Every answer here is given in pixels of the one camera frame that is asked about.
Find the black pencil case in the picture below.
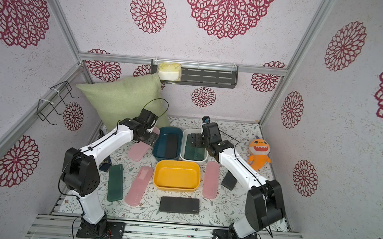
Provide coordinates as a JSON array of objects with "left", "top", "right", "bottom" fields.
[
  {"left": 159, "top": 196, "right": 200, "bottom": 215},
  {"left": 221, "top": 171, "right": 237, "bottom": 191},
  {"left": 165, "top": 134, "right": 179, "bottom": 160}
]

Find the dark teal storage box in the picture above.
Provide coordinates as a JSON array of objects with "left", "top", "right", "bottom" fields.
[{"left": 152, "top": 127, "right": 183, "bottom": 161}]

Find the light green pillow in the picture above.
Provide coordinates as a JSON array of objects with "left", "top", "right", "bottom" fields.
[{"left": 76, "top": 74, "right": 170, "bottom": 132}]

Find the yellow storage box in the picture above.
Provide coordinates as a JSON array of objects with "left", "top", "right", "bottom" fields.
[{"left": 153, "top": 160, "right": 201, "bottom": 193}]

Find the orange shark plush toy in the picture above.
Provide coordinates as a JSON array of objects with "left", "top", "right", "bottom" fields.
[{"left": 248, "top": 138, "right": 271, "bottom": 171}]

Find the white storage box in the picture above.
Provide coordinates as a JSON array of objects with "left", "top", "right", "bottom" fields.
[{"left": 180, "top": 128, "right": 208, "bottom": 165}]

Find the dark wall shelf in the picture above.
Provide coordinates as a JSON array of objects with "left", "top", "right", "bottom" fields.
[{"left": 150, "top": 59, "right": 239, "bottom": 89}]

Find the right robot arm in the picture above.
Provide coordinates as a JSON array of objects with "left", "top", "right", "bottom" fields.
[{"left": 191, "top": 116, "right": 285, "bottom": 239}]

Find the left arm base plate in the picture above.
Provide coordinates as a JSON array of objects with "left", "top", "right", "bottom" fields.
[{"left": 75, "top": 220, "right": 126, "bottom": 239}]

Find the yellow white sponge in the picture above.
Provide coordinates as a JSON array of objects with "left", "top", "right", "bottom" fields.
[{"left": 157, "top": 62, "right": 182, "bottom": 82}]

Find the black pencil case front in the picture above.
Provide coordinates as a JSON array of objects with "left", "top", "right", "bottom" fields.
[{"left": 159, "top": 196, "right": 200, "bottom": 215}]

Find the floral table mat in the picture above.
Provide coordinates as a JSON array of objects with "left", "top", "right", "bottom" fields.
[{"left": 57, "top": 108, "right": 298, "bottom": 233}]

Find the green pencil case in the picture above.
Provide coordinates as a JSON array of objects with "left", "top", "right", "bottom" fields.
[
  {"left": 183, "top": 134, "right": 196, "bottom": 161},
  {"left": 107, "top": 164, "right": 124, "bottom": 202},
  {"left": 193, "top": 147, "right": 206, "bottom": 161}
]

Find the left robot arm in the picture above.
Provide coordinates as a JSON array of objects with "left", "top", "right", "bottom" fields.
[{"left": 59, "top": 109, "right": 158, "bottom": 235}]

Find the black wire wall rack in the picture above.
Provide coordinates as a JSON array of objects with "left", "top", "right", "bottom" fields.
[{"left": 36, "top": 80, "right": 78, "bottom": 126}]

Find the pink pencil case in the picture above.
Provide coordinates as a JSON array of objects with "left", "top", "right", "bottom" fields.
[
  {"left": 202, "top": 161, "right": 220, "bottom": 199},
  {"left": 124, "top": 166, "right": 154, "bottom": 207},
  {"left": 127, "top": 141, "right": 151, "bottom": 162}
]

